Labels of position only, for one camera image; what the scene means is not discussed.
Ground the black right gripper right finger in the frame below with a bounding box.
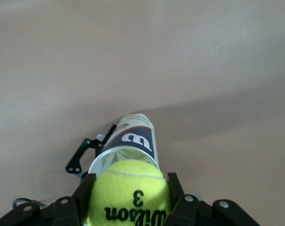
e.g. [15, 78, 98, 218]
[166, 172, 261, 226]

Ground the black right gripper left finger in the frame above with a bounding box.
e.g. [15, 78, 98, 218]
[0, 173, 97, 226]

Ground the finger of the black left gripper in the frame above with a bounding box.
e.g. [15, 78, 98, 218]
[65, 124, 117, 175]

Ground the white blue tennis ball can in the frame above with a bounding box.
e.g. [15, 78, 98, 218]
[89, 113, 161, 179]

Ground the yellow Wilson tennis ball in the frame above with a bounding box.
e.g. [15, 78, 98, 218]
[87, 159, 173, 226]

